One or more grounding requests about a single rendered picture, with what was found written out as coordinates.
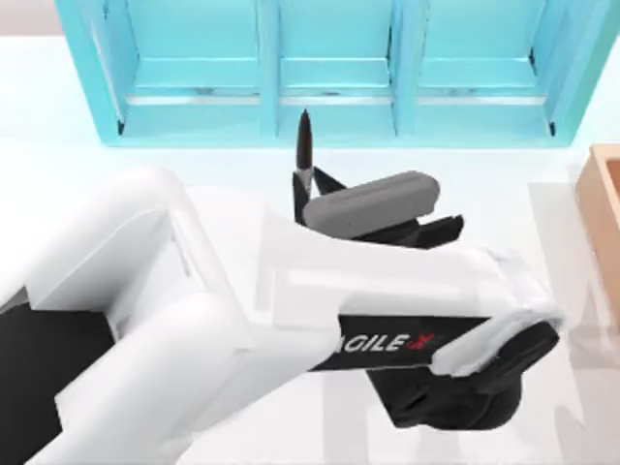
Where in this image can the black pen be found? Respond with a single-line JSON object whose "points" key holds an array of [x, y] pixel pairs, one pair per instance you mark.
{"points": [[305, 145]]}

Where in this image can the light blue rack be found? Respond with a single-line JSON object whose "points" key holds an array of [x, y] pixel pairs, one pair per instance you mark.
{"points": [[339, 72]]}

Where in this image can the salmon-coloured shallow box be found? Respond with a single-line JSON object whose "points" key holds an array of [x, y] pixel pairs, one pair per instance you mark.
{"points": [[603, 203]]}

